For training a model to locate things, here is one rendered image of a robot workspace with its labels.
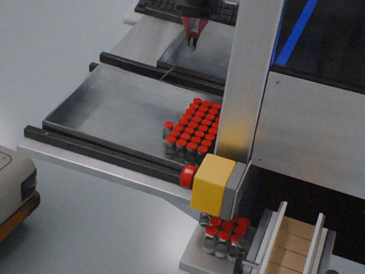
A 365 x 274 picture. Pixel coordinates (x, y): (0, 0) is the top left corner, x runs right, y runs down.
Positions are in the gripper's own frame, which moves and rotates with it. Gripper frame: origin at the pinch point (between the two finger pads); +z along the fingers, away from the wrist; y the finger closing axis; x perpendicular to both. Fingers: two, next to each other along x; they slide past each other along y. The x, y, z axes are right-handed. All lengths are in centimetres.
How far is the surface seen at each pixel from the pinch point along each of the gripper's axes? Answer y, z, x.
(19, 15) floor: -94, 96, 169
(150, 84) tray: -8.1, 3.7, -18.0
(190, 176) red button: 3, -8, -61
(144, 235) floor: -9, 94, 21
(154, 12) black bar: -11.6, 5.1, 18.8
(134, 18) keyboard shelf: -18.1, 14.0, 30.9
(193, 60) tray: 0.8, 5.8, -1.4
